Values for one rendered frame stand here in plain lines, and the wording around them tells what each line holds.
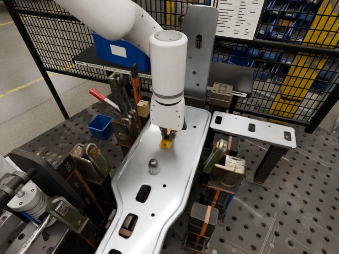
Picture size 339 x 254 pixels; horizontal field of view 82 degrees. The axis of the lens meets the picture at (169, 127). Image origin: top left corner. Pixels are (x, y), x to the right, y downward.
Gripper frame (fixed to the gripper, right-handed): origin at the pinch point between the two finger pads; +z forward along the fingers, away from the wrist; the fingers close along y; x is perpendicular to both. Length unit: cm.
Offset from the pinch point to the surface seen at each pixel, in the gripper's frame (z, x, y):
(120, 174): 2.8, -17.4, -8.7
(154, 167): -0.8, -13.9, 0.7
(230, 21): -19, 54, 9
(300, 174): 33, 24, 57
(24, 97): 104, 85, -223
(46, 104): 104, 83, -186
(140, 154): 3.0, -9.1, -6.2
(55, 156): -9.0, -23.8, -20.4
